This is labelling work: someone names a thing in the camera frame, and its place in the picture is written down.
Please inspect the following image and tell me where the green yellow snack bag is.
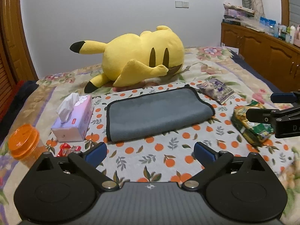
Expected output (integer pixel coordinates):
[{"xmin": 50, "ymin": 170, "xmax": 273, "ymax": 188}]
[{"xmin": 231, "ymin": 100, "xmax": 274, "ymax": 147}]

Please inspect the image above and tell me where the blue white box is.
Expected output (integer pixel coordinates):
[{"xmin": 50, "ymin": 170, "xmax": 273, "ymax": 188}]
[{"xmin": 259, "ymin": 17, "xmax": 277, "ymax": 34}]

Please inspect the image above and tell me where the orange lidded plastic bottle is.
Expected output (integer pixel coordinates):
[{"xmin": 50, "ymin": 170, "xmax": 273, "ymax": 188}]
[{"xmin": 8, "ymin": 124, "xmax": 47, "ymax": 168}]

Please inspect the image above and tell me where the stack of folded papers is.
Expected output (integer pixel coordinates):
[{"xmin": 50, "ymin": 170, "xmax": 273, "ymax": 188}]
[{"xmin": 223, "ymin": 3, "xmax": 255, "ymax": 26}]

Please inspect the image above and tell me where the white wall switch socket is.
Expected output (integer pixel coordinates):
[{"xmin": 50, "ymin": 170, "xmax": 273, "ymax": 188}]
[{"xmin": 175, "ymin": 1, "xmax": 189, "ymax": 9}]

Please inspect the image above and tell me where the yellow Pikachu plush toy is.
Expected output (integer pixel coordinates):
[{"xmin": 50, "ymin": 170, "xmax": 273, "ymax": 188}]
[{"xmin": 70, "ymin": 25, "xmax": 185, "ymax": 94}]

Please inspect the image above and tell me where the wooden room door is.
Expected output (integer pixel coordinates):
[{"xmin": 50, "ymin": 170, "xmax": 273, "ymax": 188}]
[{"xmin": 1, "ymin": 0, "xmax": 38, "ymax": 82}]

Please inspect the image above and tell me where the floral bed blanket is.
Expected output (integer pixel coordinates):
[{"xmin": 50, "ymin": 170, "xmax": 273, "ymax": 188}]
[{"xmin": 1, "ymin": 47, "xmax": 299, "ymax": 224}]

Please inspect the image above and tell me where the white bottle on cabinet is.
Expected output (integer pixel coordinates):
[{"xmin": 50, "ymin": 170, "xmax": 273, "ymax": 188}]
[{"xmin": 289, "ymin": 25, "xmax": 296, "ymax": 44}]

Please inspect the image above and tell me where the red candy wrapper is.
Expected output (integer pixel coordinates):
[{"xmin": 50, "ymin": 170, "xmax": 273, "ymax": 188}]
[{"xmin": 56, "ymin": 143, "xmax": 81, "ymax": 157}]

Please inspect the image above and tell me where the purple and grey towel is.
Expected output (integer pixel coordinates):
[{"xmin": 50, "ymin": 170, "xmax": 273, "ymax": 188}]
[{"xmin": 106, "ymin": 85, "xmax": 215, "ymax": 142}]

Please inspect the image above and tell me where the pink tissue box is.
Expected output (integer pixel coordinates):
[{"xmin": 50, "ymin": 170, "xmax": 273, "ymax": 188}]
[{"xmin": 51, "ymin": 93, "xmax": 94, "ymax": 142}]

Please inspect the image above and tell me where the white paper sheet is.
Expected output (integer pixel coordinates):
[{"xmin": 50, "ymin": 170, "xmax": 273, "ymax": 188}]
[{"xmin": 220, "ymin": 42, "xmax": 239, "ymax": 56}]

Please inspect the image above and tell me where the wooden sideboard cabinet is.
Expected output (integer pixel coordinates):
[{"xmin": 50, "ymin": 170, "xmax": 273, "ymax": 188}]
[{"xmin": 221, "ymin": 22, "xmax": 299, "ymax": 92}]

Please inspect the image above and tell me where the dark blue bed sheet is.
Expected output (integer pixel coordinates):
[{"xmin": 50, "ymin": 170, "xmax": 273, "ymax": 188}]
[{"xmin": 229, "ymin": 49, "xmax": 282, "ymax": 93}]

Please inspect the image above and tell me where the orange print white cloth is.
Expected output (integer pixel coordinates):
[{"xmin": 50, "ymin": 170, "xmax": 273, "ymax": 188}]
[{"xmin": 45, "ymin": 83, "xmax": 294, "ymax": 183}]

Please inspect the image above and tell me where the purple snack bag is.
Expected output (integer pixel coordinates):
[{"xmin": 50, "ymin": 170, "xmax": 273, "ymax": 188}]
[{"xmin": 196, "ymin": 78, "xmax": 234, "ymax": 105}]

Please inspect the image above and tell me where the wooden louvered wardrobe door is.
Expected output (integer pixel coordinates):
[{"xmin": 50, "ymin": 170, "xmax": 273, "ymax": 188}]
[{"xmin": 0, "ymin": 52, "xmax": 15, "ymax": 118}]

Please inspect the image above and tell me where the small grey desk fan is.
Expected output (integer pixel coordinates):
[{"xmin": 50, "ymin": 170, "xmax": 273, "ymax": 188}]
[{"xmin": 242, "ymin": 0, "xmax": 252, "ymax": 10}]

